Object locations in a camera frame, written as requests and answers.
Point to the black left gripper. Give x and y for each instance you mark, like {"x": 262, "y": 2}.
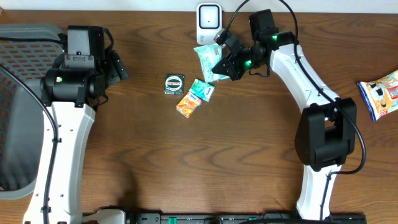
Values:
{"x": 116, "y": 68}

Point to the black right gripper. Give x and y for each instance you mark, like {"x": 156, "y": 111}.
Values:
{"x": 230, "y": 68}

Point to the teal small snack packet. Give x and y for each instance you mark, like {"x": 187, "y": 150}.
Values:
{"x": 209, "y": 56}

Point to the teal gum box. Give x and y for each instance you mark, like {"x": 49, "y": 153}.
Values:
{"x": 202, "y": 90}

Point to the orange snack packet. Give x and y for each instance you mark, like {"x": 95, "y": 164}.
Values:
{"x": 188, "y": 104}

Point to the round black white container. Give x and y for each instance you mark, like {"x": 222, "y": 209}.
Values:
{"x": 174, "y": 84}

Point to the cream snack bag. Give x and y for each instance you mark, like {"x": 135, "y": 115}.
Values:
{"x": 380, "y": 96}

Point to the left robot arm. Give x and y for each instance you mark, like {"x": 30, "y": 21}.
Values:
{"x": 71, "y": 92}

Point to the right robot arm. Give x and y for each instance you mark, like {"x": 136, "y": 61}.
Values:
{"x": 325, "y": 135}

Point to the white barcode scanner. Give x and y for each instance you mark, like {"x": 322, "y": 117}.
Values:
{"x": 209, "y": 22}

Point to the grey plastic shopping basket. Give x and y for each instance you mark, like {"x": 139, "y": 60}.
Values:
{"x": 27, "y": 51}

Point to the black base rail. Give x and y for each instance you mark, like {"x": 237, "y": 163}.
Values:
{"x": 121, "y": 216}

